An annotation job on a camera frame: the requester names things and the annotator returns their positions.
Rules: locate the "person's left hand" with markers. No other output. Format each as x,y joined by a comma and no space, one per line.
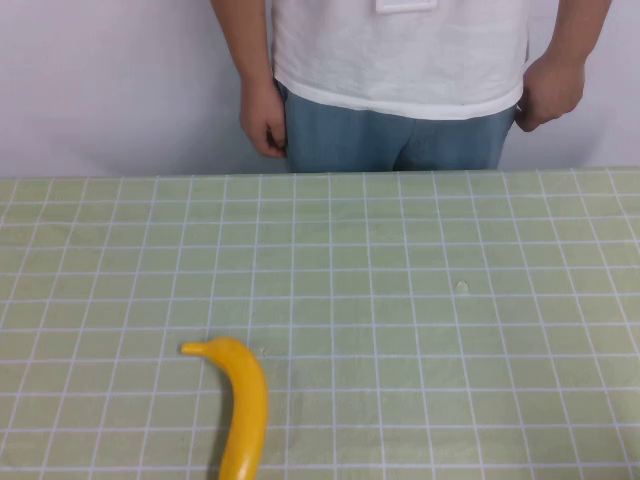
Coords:
552,90

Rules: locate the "person's right hand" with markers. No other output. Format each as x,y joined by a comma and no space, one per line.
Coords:
262,117

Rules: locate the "yellow plastic banana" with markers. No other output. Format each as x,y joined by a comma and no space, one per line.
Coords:
245,400

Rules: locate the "person's left forearm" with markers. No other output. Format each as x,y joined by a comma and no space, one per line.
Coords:
575,30

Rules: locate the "person's right forearm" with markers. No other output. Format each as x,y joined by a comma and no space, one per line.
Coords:
245,40

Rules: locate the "blue jeans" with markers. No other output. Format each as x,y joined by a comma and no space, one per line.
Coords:
350,140

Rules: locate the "white t-shirt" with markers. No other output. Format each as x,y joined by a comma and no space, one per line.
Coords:
400,55

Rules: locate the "white name badge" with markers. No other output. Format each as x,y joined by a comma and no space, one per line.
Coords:
405,5

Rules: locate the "green checkered tablecloth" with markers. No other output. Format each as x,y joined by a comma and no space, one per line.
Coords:
450,350

